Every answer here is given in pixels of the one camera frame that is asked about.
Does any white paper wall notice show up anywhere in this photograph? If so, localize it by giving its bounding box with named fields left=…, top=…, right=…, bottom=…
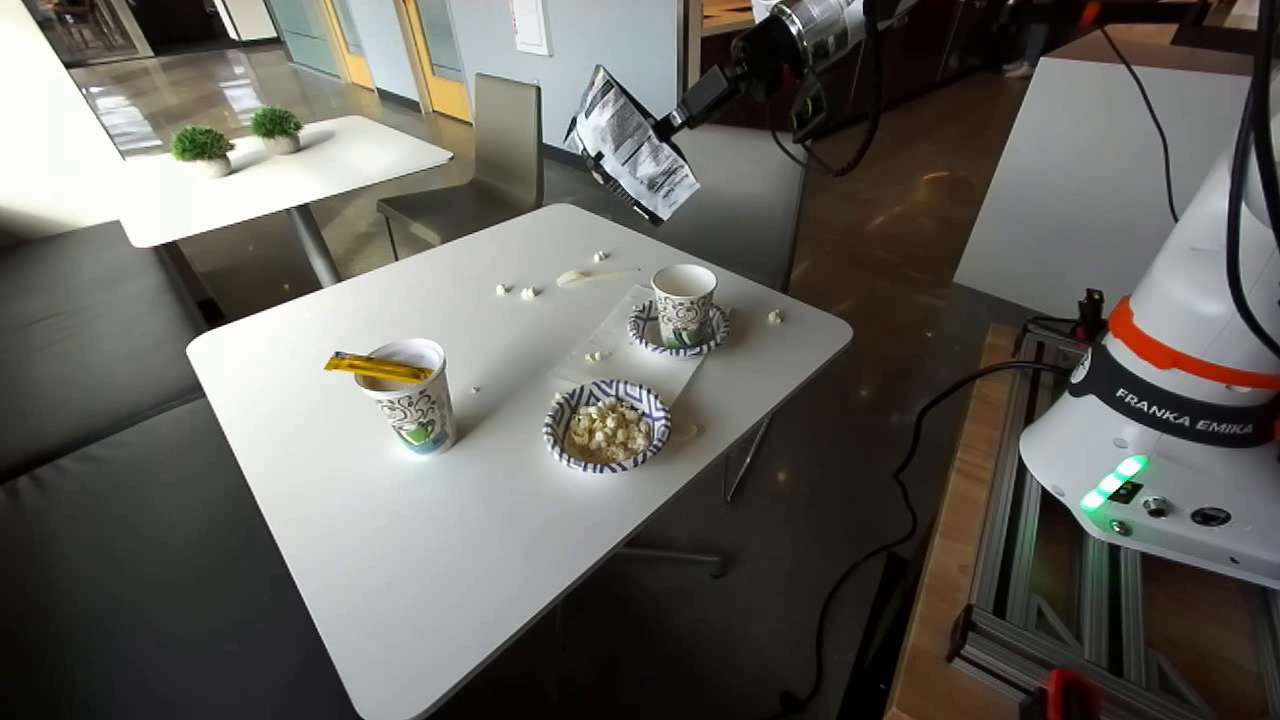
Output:
left=508, top=0, right=551, bottom=60

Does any aluminium profile frame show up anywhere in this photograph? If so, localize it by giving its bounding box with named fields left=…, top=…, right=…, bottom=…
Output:
left=946, top=315, right=1280, bottom=720

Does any patterned saucer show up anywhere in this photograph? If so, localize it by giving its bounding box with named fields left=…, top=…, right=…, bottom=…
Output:
left=628, top=295, right=732, bottom=360

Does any white side table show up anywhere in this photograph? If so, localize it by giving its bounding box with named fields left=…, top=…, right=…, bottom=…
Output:
left=111, top=110, right=456, bottom=293

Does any patterned coffee cup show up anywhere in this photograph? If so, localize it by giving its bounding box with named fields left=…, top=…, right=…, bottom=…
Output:
left=647, top=260, right=723, bottom=353

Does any grey chair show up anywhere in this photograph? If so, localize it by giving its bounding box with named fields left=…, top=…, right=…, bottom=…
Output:
left=657, top=120, right=816, bottom=295
left=377, top=72, right=546, bottom=260

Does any dark wood counter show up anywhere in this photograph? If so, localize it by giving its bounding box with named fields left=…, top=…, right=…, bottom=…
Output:
left=679, top=0, right=1072, bottom=140

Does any black floor cable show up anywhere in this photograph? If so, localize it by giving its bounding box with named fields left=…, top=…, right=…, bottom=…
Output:
left=774, top=357, right=1075, bottom=717

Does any patterned bowl with food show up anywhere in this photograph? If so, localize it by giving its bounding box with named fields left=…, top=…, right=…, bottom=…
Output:
left=541, top=376, right=675, bottom=477

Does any red clamp handle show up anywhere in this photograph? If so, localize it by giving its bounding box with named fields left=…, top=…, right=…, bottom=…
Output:
left=1038, top=664, right=1103, bottom=720

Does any wooden board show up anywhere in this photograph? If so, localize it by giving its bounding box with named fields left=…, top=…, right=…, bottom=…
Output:
left=881, top=315, right=1031, bottom=720

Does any black snack packet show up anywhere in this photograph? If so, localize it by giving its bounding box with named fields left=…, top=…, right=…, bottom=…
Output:
left=561, top=60, right=704, bottom=226

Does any yellow stick packet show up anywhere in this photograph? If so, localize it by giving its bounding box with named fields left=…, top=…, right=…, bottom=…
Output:
left=318, top=347, right=434, bottom=392

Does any white paper napkin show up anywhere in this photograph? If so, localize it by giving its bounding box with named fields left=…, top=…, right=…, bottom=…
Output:
left=563, top=293, right=711, bottom=417

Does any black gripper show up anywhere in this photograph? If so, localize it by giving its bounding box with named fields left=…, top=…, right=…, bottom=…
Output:
left=647, top=0, right=877, bottom=140

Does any dark upholstered bench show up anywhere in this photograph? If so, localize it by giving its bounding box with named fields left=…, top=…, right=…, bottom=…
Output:
left=0, top=214, right=364, bottom=720

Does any tall patterned paper cup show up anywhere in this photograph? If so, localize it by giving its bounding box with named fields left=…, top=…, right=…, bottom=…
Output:
left=350, top=334, right=459, bottom=455

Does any yellow framed glass door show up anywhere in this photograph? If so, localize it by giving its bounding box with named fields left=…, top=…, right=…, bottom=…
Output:
left=390, top=0, right=481, bottom=129
left=315, top=0, right=379, bottom=90

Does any thin black cabinet cable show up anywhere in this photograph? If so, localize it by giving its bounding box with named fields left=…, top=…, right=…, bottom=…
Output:
left=1093, top=21, right=1185, bottom=223

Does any white dining table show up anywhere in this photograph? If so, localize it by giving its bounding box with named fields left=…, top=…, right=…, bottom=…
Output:
left=181, top=198, right=857, bottom=720

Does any small potted green plant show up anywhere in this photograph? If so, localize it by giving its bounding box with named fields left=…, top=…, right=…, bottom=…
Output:
left=168, top=123, right=238, bottom=178
left=248, top=105, right=309, bottom=158

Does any small black clamp post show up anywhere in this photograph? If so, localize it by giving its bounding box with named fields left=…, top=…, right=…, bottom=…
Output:
left=1075, top=283, right=1112, bottom=347

